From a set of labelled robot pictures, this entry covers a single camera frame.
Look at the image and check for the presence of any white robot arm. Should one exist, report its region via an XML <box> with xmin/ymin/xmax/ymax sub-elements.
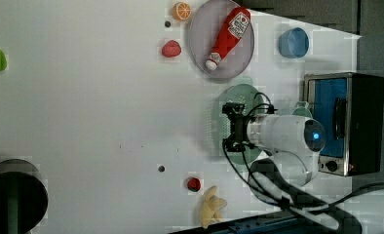
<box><xmin>221</xmin><ymin>102</ymin><xmax>326</xmax><ymax>186</ymax></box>

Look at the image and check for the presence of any yellow plush banana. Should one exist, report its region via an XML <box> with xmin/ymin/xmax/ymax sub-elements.
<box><xmin>199</xmin><ymin>185</ymin><xmax>227</xmax><ymax>229</ymax></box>

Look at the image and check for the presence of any red strawberry toy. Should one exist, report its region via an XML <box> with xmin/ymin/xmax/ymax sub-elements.
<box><xmin>161</xmin><ymin>40</ymin><xmax>181</xmax><ymax>58</ymax></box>

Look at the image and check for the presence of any blue plastic cup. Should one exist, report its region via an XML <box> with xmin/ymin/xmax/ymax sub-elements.
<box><xmin>278</xmin><ymin>27</ymin><xmax>309</xmax><ymax>59</ymax></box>

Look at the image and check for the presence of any small red round toy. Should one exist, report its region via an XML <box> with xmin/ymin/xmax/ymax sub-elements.
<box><xmin>187</xmin><ymin>177</ymin><xmax>201</xmax><ymax>192</ymax></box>

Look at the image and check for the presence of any green plastic strainer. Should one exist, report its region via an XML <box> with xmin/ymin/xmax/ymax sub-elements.
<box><xmin>206</xmin><ymin>83</ymin><xmax>264</xmax><ymax>162</ymax></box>

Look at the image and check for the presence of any red plush ketchup bottle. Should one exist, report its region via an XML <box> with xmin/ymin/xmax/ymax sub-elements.
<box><xmin>206</xmin><ymin>7</ymin><xmax>250</xmax><ymax>70</ymax></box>

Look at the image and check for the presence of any silver toaster oven blue door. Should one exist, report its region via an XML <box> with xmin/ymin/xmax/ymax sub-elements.
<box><xmin>303</xmin><ymin>72</ymin><xmax>384</xmax><ymax>176</ymax></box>

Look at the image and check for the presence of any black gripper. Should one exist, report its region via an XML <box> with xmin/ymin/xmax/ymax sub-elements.
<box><xmin>222</xmin><ymin>102</ymin><xmax>253</xmax><ymax>152</ymax></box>

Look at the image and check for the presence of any green plastic mug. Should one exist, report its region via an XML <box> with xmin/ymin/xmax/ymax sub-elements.
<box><xmin>292</xmin><ymin>101</ymin><xmax>313</xmax><ymax>118</ymax></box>

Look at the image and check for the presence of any grey round plate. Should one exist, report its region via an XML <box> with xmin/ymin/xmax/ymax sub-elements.
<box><xmin>188</xmin><ymin>0</ymin><xmax>254</xmax><ymax>79</ymax></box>

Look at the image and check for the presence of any orange slice toy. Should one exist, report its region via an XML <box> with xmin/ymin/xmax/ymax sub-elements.
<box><xmin>173</xmin><ymin>2</ymin><xmax>191</xmax><ymax>21</ymax></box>

